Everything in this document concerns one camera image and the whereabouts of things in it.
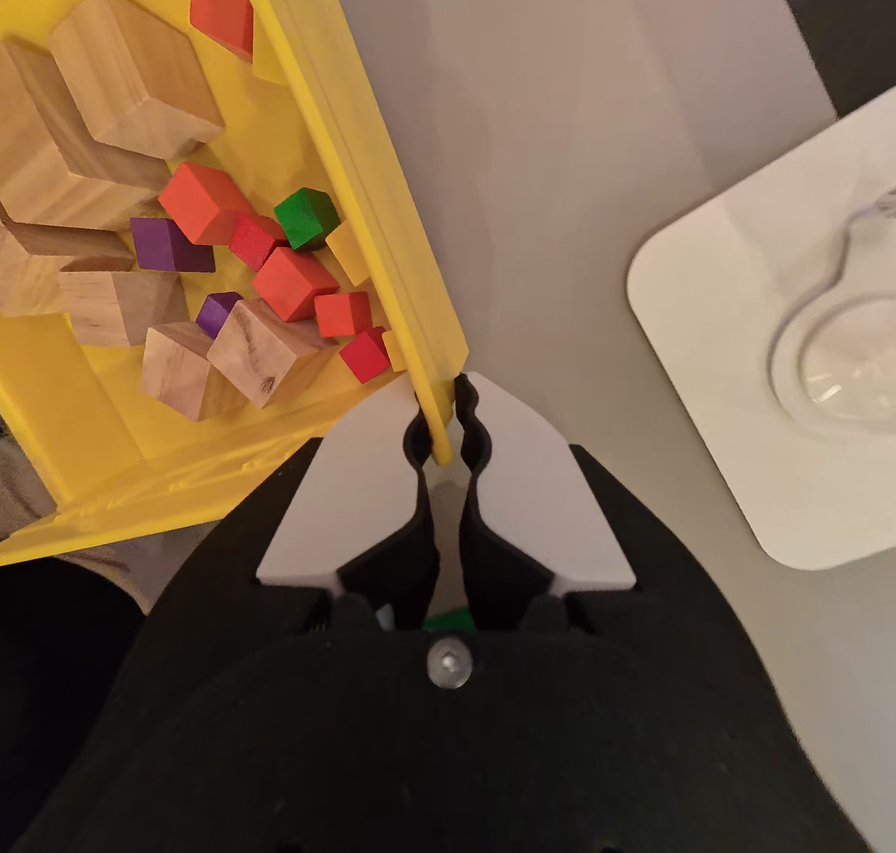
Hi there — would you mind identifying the person's black garment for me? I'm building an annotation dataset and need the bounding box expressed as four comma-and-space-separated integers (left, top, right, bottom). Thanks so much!
0, 559, 151, 853

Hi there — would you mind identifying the white tray with clear blister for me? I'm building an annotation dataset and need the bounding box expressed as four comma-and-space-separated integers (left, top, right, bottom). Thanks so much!
626, 86, 896, 572

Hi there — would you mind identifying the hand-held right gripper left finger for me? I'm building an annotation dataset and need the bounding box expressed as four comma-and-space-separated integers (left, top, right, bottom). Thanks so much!
256, 377, 442, 631

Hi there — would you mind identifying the yellow plastic box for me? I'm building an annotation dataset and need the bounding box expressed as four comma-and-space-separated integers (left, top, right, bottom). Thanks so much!
0, 0, 470, 567

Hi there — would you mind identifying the pile of wooden coloured cubes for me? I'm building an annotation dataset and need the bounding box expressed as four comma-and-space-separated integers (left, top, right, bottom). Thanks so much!
0, 0, 410, 423

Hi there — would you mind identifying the person's beige garment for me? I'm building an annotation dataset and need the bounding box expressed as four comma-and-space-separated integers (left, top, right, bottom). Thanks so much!
0, 438, 219, 616

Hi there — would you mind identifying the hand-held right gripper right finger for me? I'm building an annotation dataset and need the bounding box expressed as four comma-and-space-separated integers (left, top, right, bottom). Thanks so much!
454, 371, 638, 631

